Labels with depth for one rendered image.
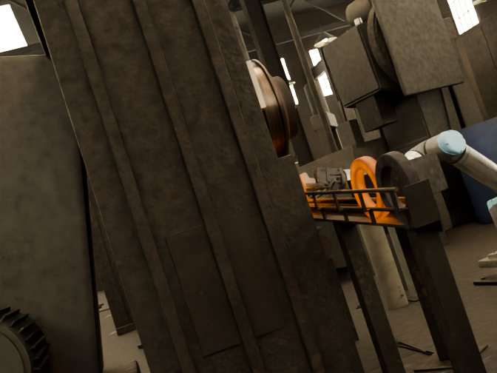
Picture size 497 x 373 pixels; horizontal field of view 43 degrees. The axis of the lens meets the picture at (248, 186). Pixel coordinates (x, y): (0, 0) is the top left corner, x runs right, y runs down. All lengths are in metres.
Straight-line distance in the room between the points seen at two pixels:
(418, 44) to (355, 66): 0.63
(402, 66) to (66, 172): 3.94
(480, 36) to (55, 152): 5.76
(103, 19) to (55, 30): 0.17
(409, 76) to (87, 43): 4.31
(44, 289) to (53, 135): 0.67
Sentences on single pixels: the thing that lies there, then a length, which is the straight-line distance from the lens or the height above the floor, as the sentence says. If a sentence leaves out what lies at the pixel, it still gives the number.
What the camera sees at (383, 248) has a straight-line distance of 3.51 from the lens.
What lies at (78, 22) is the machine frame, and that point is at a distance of 2.29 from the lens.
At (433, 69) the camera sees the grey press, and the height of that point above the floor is 1.52.
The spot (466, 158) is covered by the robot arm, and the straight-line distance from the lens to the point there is 3.05.
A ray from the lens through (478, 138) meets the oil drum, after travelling 5.98.
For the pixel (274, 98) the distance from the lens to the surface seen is 2.58.
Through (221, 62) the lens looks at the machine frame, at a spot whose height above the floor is 1.25.
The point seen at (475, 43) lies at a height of 1.81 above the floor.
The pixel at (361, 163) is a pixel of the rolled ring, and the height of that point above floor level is 0.75.
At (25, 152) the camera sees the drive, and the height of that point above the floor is 1.29.
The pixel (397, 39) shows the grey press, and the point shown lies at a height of 1.86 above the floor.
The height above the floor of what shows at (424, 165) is 0.69.
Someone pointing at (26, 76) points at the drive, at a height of 1.61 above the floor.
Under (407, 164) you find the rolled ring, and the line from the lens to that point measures 1.66.
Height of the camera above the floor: 0.69
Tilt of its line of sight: 3 degrees up
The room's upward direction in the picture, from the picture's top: 18 degrees counter-clockwise
